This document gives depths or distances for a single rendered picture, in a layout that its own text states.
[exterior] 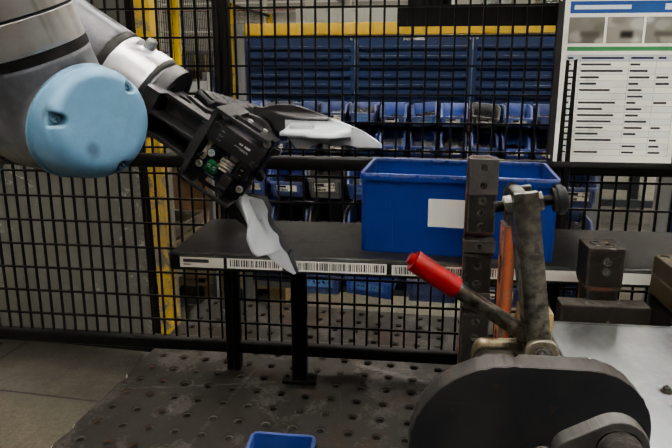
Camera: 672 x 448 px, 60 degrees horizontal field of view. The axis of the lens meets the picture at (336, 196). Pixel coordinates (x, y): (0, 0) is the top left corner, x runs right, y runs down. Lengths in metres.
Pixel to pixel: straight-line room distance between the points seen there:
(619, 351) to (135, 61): 0.61
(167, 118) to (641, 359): 0.58
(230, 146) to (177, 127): 0.05
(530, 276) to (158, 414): 0.81
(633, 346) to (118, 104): 0.63
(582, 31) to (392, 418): 0.76
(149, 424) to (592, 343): 0.76
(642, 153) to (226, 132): 0.85
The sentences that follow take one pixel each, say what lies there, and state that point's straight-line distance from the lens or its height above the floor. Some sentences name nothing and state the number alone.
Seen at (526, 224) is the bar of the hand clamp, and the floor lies 1.19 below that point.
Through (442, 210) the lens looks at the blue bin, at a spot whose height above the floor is 1.10.
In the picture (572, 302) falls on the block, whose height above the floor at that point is 1.00.
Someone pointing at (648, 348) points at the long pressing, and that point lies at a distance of 0.80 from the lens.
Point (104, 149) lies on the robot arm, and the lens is 0.41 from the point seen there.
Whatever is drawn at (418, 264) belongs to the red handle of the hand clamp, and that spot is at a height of 1.14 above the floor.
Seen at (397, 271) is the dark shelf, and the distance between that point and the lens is 0.92.
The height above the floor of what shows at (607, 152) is 1.17.
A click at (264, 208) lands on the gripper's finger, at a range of 0.57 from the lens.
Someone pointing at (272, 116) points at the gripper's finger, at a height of 1.28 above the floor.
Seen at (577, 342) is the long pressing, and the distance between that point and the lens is 0.78.
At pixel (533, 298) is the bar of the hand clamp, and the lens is 0.58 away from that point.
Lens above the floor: 1.32
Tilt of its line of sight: 13 degrees down
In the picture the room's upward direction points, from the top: straight up
